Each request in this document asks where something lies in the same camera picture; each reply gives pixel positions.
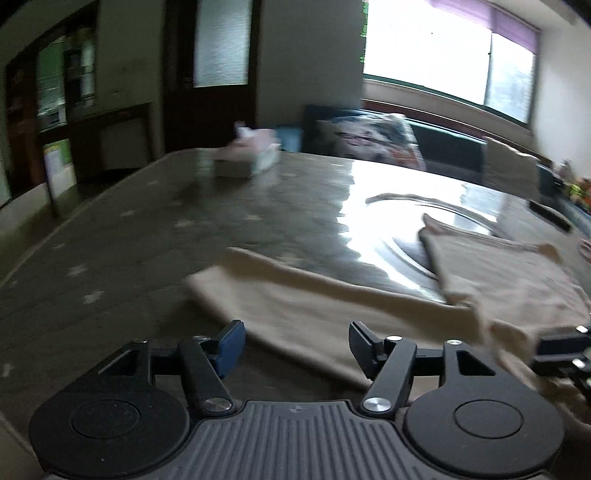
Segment tissue box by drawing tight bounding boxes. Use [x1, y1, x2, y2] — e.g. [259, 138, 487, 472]
[212, 122, 281, 179]

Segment pink hair scrunchie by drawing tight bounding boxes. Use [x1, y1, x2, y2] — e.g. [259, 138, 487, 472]
[578, 239, 591, 262]

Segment grey plain pillow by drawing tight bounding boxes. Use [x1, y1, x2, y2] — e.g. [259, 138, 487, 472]
[482, 137, 541, 201]

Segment round black induction cooktop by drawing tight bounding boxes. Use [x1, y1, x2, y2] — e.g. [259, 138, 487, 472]
[366, 193, 509, 279]

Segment orange yellow plush toys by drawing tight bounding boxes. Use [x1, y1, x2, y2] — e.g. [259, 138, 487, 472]
[568, 178, 591, 211]

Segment dark teal sofa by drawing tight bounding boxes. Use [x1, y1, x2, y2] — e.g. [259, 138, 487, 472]
[274, 104, 591, 232]

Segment cream beige garment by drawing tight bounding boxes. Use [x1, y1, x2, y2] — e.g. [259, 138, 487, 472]
[185, 232, 590, 435]

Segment black remote control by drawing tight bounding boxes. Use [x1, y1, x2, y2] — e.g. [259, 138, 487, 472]
[528, 200, 572, 233]

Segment dark door frosted glass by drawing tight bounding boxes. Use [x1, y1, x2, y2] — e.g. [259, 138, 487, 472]
[162, 0, 263, 152]

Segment butterfly print pillow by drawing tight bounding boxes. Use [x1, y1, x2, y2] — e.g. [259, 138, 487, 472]
[317, 113, 427, 171]

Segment green framed window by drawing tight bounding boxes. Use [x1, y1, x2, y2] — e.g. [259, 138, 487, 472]
[363, 1, 540, 125]

